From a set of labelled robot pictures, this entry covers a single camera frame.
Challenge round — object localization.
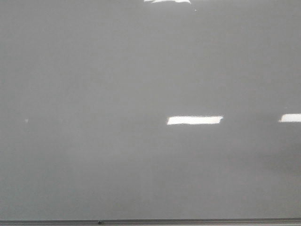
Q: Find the white whiteboard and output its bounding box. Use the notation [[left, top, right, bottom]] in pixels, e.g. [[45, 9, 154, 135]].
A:
[[0, 0, 301, 220]]

